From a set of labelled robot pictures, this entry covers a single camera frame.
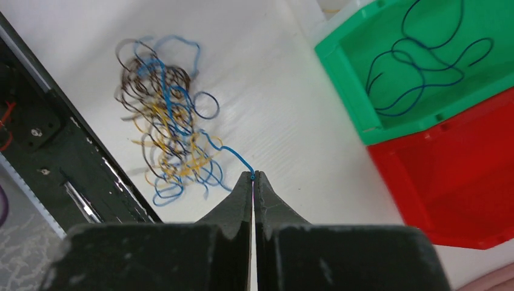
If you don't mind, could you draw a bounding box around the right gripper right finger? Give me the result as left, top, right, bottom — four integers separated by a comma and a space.
253, 171, 450, 290

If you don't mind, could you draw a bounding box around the white cable duct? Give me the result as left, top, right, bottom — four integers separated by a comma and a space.
1, 154, 66, 239

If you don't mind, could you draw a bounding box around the cable pile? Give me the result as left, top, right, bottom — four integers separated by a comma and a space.
115, 35, 224, 207

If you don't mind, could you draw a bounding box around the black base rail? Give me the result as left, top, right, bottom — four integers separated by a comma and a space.
1, 17, 159, 233

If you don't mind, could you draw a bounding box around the red plastic bin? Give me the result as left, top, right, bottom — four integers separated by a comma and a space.
367, 89, 513, 249

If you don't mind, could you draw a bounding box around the pink cloth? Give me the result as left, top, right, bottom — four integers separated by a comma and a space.
458, 263, 513, 291

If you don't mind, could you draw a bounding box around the green plastic bin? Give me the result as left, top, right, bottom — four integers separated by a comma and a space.
315, 1, 513, 145

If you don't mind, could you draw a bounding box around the clear plastic bin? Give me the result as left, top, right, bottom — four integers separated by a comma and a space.
311, 0, 373, 45

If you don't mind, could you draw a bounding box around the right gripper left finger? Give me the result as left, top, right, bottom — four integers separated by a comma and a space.
40, 172, 253, 290

